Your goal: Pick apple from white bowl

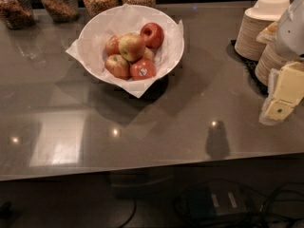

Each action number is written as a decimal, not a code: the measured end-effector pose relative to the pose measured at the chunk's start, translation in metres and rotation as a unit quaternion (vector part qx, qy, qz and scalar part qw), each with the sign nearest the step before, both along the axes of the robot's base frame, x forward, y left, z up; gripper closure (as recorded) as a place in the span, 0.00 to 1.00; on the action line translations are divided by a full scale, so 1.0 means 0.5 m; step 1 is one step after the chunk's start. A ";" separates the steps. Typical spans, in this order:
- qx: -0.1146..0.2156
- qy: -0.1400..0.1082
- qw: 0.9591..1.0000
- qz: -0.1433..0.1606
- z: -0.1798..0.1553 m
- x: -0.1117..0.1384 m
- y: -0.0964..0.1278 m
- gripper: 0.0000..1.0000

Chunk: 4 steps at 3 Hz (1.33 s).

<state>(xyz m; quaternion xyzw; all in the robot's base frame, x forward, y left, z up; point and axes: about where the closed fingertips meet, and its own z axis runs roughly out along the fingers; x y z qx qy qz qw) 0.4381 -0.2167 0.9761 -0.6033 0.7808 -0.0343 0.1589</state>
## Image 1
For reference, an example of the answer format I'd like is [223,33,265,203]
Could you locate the red apple left back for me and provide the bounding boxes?
[104,35,120,56]

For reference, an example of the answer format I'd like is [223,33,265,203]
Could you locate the white bowl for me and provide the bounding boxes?
[76,4,185,85]

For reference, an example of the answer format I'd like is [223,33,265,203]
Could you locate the tall stack paper bowls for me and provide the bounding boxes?
[235,0,290,61]

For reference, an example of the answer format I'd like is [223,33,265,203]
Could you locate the black cables on floor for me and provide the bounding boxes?
[172,178,304,228]

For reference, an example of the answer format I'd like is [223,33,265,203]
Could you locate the black cable under table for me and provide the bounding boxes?
[117,198,138,228]

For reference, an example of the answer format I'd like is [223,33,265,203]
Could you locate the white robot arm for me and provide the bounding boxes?
[256,0,304,125]

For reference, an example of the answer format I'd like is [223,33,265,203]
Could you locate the red-yellow apple front left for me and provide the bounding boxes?
[104,54,130,80]

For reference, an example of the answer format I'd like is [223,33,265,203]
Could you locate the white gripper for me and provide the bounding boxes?
[256,21,304,125]

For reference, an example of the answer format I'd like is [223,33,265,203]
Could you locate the white paper liner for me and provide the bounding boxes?
[65,3,185,99]

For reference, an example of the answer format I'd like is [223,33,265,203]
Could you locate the red apple with sticker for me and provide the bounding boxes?
[130,59,156,81]

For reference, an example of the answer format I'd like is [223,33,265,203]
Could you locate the glass jar far left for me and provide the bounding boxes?
[0,0,35,29]

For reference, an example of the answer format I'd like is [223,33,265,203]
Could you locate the glass jar with label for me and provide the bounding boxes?
[40,0,79,23]

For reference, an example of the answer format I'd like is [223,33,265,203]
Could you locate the yellow-red apple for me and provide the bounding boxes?
[119,33,145,62]

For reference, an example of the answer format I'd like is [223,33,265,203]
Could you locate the dark red apple top right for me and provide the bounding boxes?
[140,23,164,48]

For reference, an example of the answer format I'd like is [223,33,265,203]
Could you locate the black mat under bowls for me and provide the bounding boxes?
[235,50,268,97]

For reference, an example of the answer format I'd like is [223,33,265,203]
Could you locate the front stack paper bowls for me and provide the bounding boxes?
[255,43,287,86]

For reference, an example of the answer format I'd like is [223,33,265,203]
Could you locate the black power adapter box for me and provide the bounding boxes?
[184,184,256,220]

